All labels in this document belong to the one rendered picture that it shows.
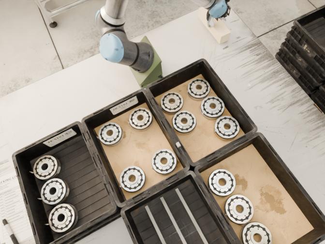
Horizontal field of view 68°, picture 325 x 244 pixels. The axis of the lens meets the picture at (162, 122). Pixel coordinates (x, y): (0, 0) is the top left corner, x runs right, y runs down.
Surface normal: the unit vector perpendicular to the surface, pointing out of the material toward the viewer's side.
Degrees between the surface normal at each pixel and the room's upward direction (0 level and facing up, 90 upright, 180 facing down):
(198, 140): 0
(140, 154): 0
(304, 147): 0
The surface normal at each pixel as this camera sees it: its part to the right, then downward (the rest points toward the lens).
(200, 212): -0.07, -0.38
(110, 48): -0.59, 0.11
